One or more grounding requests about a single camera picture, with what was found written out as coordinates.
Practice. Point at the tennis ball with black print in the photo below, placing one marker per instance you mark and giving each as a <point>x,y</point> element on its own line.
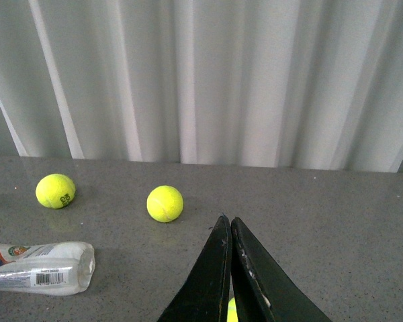
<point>55,191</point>

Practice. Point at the Wilson 3 tennis ball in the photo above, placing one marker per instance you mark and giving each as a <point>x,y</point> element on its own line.
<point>232,315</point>

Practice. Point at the white pleated curtain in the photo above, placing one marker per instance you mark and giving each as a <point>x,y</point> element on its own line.
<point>296,84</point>

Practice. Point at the clear plastic tennis ball can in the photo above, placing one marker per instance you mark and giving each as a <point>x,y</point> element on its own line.
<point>59,269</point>

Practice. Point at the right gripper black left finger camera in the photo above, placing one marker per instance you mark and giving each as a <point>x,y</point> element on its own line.
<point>205,294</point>

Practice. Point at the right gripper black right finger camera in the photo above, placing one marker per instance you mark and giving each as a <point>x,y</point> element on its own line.
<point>262,290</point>

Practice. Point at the plain yellow tennis ball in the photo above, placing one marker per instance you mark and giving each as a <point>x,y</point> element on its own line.
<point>164,204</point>

